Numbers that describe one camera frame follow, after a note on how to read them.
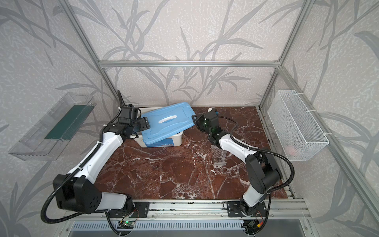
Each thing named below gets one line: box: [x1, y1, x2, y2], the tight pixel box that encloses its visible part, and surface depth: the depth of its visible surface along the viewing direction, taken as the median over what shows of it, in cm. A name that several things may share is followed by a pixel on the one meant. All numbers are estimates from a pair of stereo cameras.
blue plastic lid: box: [141, 102, 196, 145], surface depth 87 cm
